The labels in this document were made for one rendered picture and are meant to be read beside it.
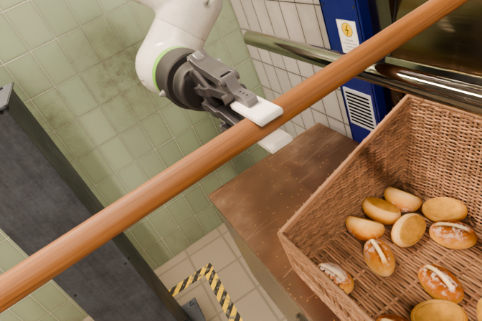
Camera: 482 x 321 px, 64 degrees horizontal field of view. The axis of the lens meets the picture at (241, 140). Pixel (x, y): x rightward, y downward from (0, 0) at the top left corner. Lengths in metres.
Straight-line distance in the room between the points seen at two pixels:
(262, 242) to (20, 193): 0.66
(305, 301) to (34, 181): 0.75
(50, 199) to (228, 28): 1.05
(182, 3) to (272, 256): 0.71
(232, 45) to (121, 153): 0.69
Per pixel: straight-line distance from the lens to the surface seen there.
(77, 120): 1.69
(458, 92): 0.46
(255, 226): 1.21
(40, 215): 1.20
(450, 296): 0.93
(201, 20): 0.71
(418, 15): 0.56
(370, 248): 0.99
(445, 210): 1.05
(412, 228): 1.02
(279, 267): 1.09
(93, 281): 1.35
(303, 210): 0.96
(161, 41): 0.70
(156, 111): 1.74
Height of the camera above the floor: 1.42
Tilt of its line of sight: 32 degrees down
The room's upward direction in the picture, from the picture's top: 24 degrees counter-clockwise
